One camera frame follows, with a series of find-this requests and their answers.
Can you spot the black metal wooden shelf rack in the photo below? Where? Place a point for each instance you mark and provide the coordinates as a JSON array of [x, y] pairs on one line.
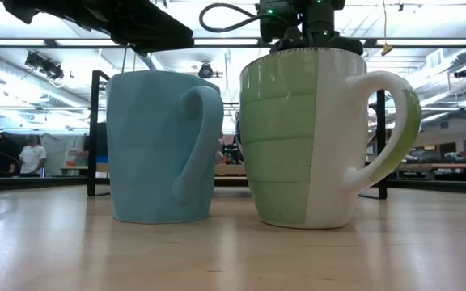
[[91, 141]]

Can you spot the black aluminium table frame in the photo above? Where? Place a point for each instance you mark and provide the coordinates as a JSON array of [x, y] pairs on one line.
[[35, 184]]

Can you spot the grey fabric partition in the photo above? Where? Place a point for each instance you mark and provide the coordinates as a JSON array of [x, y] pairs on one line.
[[61, 155]]

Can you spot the black ceiling spotlight cluster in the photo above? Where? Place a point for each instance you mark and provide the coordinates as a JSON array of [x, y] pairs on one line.
[[45, 65]]

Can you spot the green and white mug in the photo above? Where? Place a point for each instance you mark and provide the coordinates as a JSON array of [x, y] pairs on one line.
[[281, 141]]

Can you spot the round black ceiling fixture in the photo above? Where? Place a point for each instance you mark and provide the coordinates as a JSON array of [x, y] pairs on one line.
[[205, 71]]

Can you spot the black ceiling dome fixture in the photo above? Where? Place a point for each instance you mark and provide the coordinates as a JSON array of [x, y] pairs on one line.
[[463, 72]]

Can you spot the purple ribbed mug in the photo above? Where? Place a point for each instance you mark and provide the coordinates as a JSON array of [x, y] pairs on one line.
[[220, 151]]

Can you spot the light blue mug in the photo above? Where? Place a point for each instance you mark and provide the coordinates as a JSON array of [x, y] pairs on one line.
[[148, 153]]

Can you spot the black overhead beam with lights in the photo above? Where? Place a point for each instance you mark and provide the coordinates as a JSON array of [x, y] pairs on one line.
[[371, 42]]

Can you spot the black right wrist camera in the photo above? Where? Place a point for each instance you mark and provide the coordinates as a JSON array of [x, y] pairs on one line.
[[277, 20]]

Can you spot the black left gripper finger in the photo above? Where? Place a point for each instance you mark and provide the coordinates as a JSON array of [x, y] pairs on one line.
[[152, 28]]

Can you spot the yellow hanging tag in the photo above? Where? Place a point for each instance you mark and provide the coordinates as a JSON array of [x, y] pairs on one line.
[[386, 49]]

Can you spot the wooden background table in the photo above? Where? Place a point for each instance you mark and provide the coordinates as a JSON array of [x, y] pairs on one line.
[[439, 165]]

